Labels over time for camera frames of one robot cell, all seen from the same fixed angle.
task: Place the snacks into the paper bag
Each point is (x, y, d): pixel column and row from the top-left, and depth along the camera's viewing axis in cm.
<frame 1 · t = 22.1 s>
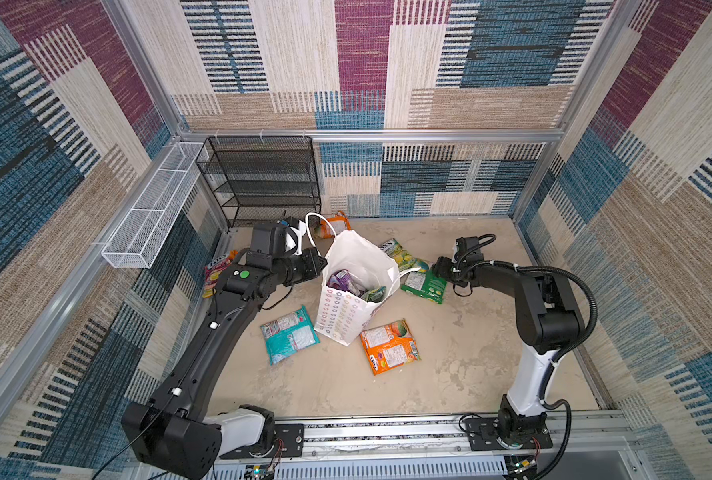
left hand: (329, 257, 73), fingers closed
right hand: (440, 275, 103), fingers open
teal mint candy bag: (289, 334, 90), point 3 cm above the table
orange candy bag front: (389, 346, 88), point 2 cm above the table
green candy bag back-side: (425, 284, 101), point 3 cm above the table
Fox's spring tea bag: (405, 260, 106), point 4 cm above the table
orange candy bag by shelf: (339, 223, 118), point 4 cm above the table
purple candy bag: (343, 279, 96), point 9 cm above the table
green Fox's candy bag: (375, 296, 88), point 12 cm above the table

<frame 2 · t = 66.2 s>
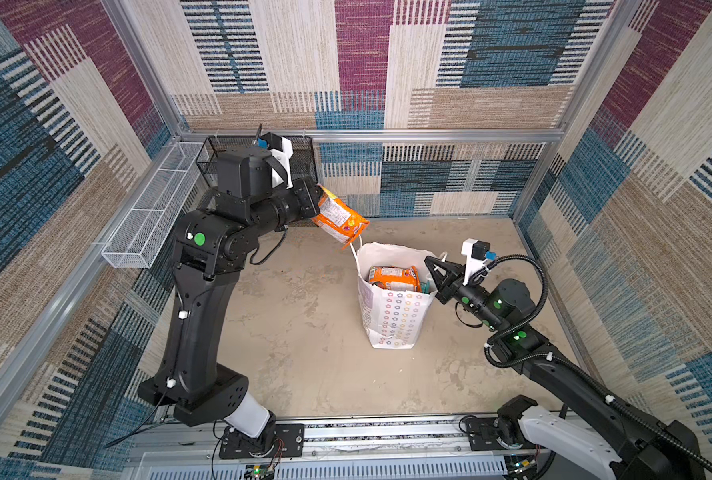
left hand: (326, 183, 56), fingers closed
right hand: (424, 264, 70), fingers closed
orange candy bag by shelf: (395, 278, 85), point 18 cm above the table
white paper bag: (393, 320, 79), point 16 cm above the table
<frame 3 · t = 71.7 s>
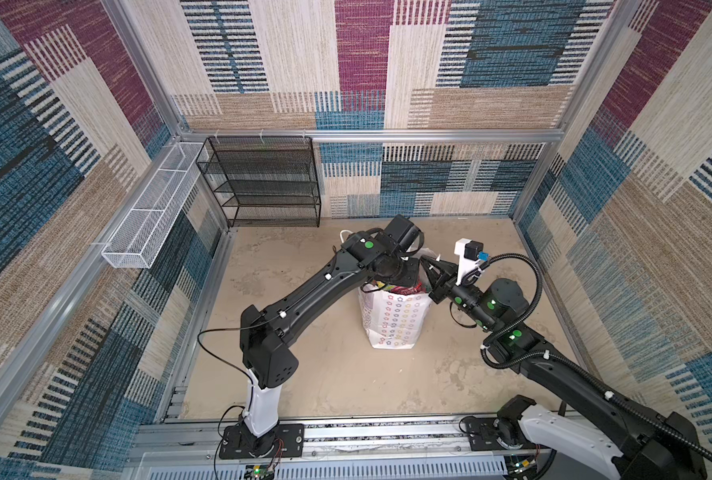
left hand: (416, 273, 76), fingers open
right hand: (419, 263, 70), fingers closed
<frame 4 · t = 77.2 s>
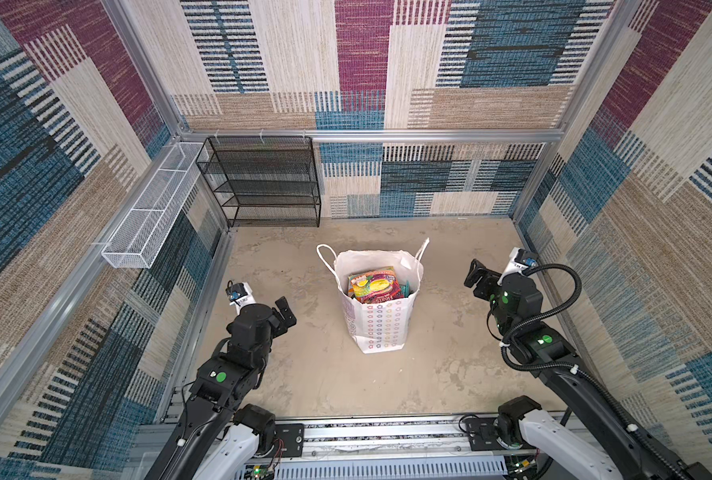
left hand: (271, 302, 74), fingers open
right hand: (488, 271, 76), fingers open
